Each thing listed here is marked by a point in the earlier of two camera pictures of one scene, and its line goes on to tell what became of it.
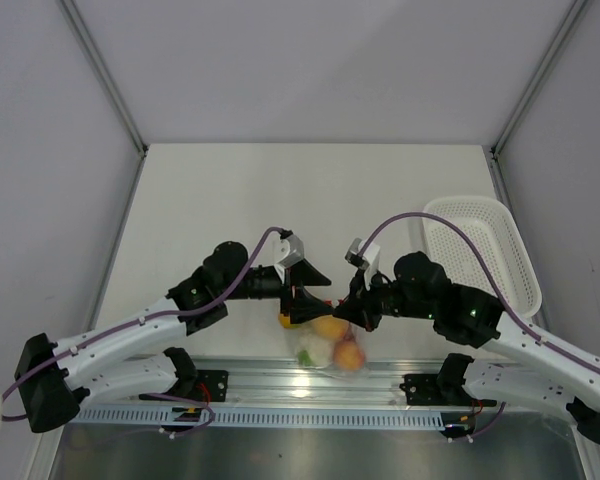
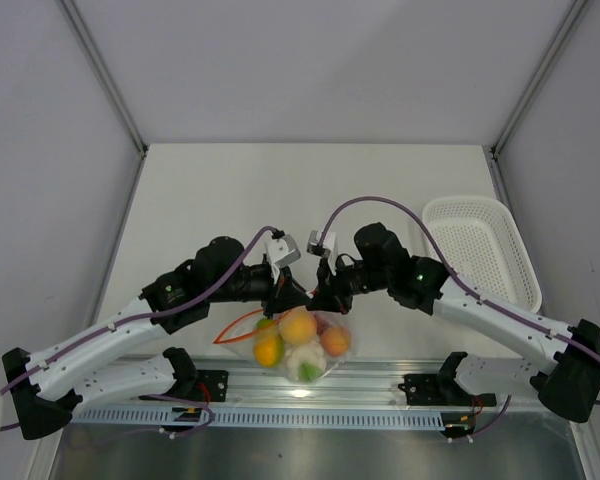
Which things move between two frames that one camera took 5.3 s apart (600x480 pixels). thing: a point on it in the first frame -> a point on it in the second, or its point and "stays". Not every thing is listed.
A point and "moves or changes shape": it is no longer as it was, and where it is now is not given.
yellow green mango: (285, 322) -> (269, 349)
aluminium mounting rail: (274, 382) stays
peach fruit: (348, 356) -> (335, 341)
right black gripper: (358, 306) -> (330, 292)
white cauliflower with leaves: (314, 351) moves or changes shape
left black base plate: (210, 386) stays
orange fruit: (331, 327) -> (297, 327)
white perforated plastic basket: (464, 263) stays
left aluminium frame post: (102, 76) stays
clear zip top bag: (330, 344) moves or changes shape
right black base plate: (425, 390) stays
